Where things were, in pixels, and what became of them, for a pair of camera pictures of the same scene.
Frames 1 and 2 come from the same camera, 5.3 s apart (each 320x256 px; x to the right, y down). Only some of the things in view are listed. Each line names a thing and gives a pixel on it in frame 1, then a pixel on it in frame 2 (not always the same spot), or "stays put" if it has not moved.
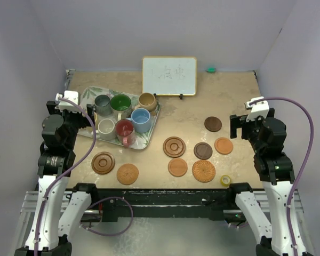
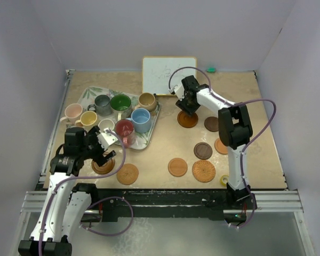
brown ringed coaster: (103, 162) stays put
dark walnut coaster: (202, 151) stays put
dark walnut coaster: (213, 124) stays put
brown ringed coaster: (174, 146) to (185, 120)
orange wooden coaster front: (177, 167) stays put
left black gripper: (84, 120) to (99, 158)
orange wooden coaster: (223, 145) stays put
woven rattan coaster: (203, 171) stays put
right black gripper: (241, 121) to (182, 105)
